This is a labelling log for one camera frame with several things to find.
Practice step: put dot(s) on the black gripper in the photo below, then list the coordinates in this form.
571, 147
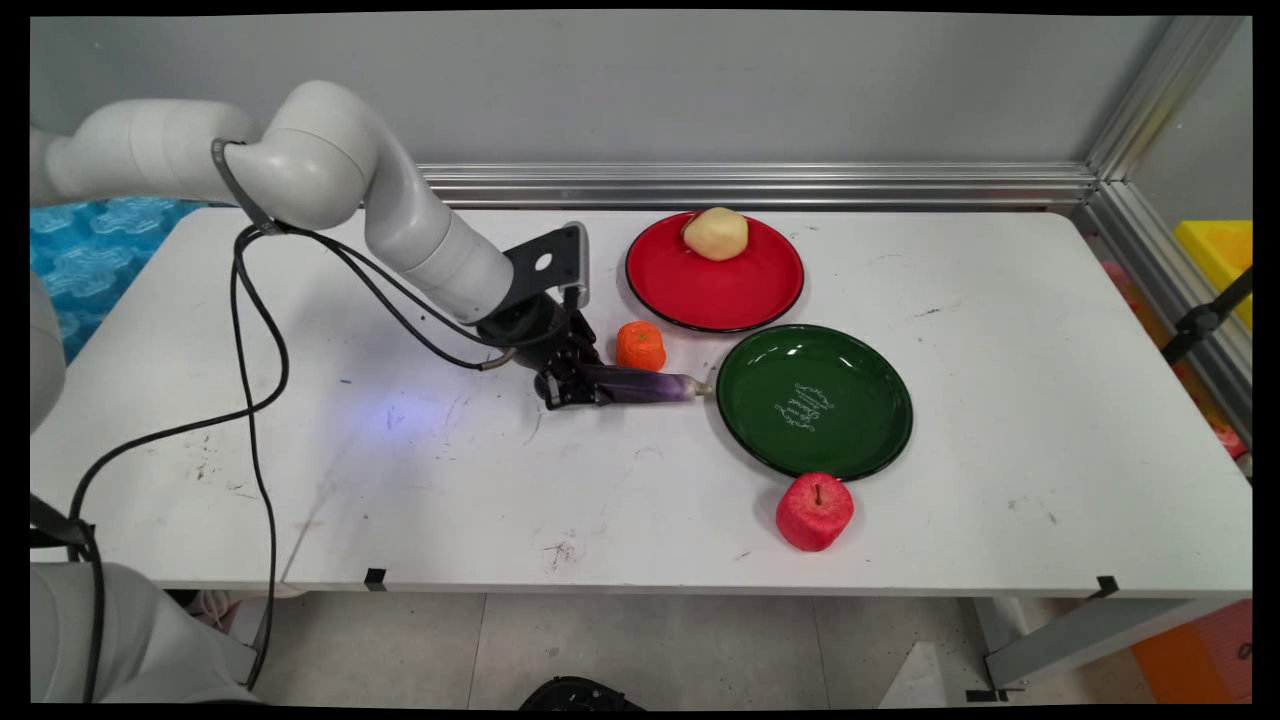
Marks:
545, 335

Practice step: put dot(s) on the purple toy eggplant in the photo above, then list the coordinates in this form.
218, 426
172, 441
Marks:
650, 385

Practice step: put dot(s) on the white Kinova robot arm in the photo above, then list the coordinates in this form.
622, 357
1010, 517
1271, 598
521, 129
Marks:
320, 160

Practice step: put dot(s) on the orange toy fruit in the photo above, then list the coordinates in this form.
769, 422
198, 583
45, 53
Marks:
641, 346

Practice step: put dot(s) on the red plate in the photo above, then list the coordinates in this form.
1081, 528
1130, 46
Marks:
715, 290

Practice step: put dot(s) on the yellow toy potato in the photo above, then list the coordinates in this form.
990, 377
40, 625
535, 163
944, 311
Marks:
716, 232

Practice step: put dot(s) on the dark green plate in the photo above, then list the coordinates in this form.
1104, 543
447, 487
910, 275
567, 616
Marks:
815, 405

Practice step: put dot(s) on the red toy apple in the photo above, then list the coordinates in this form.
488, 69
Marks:
815, 512

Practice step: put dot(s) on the black tape marker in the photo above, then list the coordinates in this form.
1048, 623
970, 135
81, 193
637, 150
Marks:
1106, 586
375, 578

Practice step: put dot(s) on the black round floor object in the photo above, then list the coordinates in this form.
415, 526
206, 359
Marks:
580, 694

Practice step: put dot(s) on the grey table leg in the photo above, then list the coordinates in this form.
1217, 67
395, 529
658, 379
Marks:
1080, 640

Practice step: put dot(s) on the black stand clamp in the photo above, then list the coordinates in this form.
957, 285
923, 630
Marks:
1200, 322

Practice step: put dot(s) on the small red object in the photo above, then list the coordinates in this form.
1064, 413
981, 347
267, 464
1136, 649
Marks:
1228, 442

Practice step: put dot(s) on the yellow plastic bin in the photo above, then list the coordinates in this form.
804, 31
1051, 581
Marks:
1220, 255

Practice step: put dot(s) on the orange box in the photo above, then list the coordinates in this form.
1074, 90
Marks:
1200, 655

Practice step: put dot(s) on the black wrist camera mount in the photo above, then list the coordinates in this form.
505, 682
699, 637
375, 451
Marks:
545, 262

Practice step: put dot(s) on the long aluminium frame rail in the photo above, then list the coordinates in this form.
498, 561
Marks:
800, 185

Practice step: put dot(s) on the aluminium side rail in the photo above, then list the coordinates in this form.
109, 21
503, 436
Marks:
1170, 290

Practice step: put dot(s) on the aluminium corner post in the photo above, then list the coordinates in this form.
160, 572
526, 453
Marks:
1165, 95

